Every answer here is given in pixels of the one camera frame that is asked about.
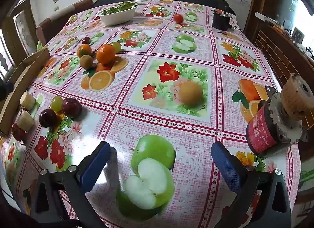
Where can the wooden cabinet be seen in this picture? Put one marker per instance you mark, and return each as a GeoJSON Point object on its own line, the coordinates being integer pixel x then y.
{"type": "Point", "coordinates": [272, 44]}

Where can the wooden glazed door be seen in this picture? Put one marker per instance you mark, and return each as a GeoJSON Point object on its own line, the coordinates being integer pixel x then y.
{"type": "Point", "coordinates": [22, 29]}

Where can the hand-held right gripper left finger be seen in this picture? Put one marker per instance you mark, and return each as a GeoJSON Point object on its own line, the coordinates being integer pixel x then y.
{"type": "Point", "coordinates": [96, 166]}

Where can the large green grape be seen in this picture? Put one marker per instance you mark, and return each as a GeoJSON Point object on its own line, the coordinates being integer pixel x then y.
{"type": "Point", "coordinates": [56, 103]}

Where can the large orange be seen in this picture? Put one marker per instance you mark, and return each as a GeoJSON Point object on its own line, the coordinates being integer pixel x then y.
{"type": "Point", "coordinates": [105, 54]}

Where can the mandarin orange with leaf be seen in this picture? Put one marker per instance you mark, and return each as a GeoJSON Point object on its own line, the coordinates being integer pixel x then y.
{"type": "Point", "coordinates": [84, 50]}

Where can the red labelled electric motor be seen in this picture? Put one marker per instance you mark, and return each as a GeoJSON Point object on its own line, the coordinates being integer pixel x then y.
{"type": "Point", "coordinates": [266, 132]}

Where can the brown armchair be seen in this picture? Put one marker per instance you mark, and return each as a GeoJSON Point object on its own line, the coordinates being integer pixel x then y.
{"type": "Point", "coordinates": [61, 17]}

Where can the golden brown kiwi fruit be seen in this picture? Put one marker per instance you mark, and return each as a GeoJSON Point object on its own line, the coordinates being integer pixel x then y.
{"type": "Point", "coordinates": [86, 61]}

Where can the green lettuce leaves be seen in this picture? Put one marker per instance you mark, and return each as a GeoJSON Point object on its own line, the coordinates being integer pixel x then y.
{"type": "Point", "coordinates": [120, 7]}

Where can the red tomato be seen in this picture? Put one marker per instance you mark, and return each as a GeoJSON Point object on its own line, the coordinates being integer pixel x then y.
{"type": "Point", "coordinates": [178, 18]}

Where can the small dark red plum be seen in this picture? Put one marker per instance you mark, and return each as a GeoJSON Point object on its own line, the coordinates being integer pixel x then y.
{"type": "Point", "coordinates": [86, 40]}

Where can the black metal pot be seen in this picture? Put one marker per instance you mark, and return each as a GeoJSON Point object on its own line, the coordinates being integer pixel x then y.
{"type": "Point", "coordinates": [220, 20]}

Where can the shallow cardboard box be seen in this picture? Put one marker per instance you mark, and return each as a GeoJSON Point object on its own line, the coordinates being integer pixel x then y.
{"type": "Point", "coordinates": [36, 56]}

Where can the dark red wrinkled fruit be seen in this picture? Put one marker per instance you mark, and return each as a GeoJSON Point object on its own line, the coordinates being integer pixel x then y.
{"type": "Point", "coordinates": [18, 131]}

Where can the tan grinding wheel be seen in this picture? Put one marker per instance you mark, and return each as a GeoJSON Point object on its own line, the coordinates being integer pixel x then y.
{"type": "Point", "coordinates": [294, 98]}

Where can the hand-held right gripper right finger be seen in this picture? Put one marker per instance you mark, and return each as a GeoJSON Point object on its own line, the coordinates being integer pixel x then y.
{"type": "Point", "coordinates": [228, 166]}

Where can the fruit and flower printed tablecloth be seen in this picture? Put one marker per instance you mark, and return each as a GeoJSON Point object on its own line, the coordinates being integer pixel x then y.
{"type": "Point", "coordinates": [159, 125]}

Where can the small green grape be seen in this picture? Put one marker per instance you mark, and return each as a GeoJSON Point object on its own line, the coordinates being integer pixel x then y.
{"type": "Point", "coordinates": [116, 46]}

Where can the white box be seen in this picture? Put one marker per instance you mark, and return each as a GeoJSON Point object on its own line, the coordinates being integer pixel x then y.
{"type": "Point", "coordinates": [263, 17]}

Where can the pale sugarcane piece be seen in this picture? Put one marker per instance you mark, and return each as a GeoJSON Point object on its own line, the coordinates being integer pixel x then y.
{"type": "Point", "coordinates": [27, 100]}
{"type": "Point", "coordinates": [25, 120]}

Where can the white bowl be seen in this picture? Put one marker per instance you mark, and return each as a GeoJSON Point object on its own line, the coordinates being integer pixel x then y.
{"type": "Point", "coordinates": [119, 18]}

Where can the tan round fruit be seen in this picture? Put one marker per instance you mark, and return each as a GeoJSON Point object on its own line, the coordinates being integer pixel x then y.
{"type": "Point", "coordinates": [190, 93]}

